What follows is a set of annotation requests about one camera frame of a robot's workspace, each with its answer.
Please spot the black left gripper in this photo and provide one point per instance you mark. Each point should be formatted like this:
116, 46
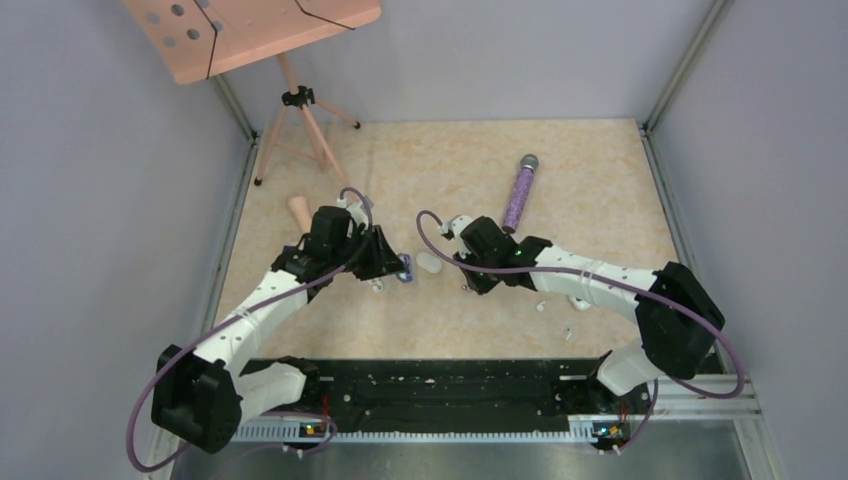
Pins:
382, 258

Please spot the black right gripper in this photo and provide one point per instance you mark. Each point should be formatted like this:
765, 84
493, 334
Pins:
481, 286

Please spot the lavender charging case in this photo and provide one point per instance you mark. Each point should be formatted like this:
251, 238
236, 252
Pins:
406, 276

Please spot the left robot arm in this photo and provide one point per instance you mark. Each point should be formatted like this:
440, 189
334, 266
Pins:
203, 393

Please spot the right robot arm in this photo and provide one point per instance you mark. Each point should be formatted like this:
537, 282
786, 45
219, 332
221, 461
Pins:
675, 316

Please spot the white oval charging case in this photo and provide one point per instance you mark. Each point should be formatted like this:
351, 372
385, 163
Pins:
428, 262

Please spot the white open earbud case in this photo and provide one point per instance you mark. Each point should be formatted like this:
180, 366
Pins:
580, 304

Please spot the purple glitter microphone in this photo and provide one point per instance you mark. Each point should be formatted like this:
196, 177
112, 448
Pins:
522, 186

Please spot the pink music stand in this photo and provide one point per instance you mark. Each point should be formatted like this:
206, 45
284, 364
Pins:
198, 40

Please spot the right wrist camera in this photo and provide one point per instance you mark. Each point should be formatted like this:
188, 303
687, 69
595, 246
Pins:
452, 229

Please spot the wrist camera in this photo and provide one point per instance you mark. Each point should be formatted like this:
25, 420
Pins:
360, 210
452, 229

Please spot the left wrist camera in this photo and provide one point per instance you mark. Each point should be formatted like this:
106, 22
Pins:
360, 210

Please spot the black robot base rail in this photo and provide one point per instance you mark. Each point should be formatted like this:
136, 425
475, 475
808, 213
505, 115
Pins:
461, 396

